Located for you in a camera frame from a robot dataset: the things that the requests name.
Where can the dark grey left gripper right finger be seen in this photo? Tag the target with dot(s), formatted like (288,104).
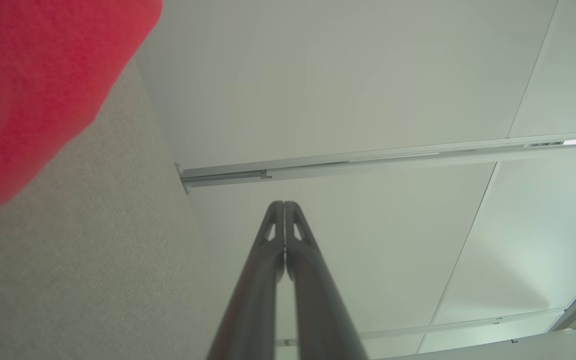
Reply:
(318,310)

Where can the grey fabric sofa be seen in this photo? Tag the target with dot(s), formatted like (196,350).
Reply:
(93,250)

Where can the red jersey with white trim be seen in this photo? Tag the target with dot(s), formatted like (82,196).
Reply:
(33,75)

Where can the grey partition post with feet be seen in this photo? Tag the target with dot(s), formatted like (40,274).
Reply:
(368,161)

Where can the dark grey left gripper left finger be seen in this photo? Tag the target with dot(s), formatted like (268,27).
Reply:
(253,300)

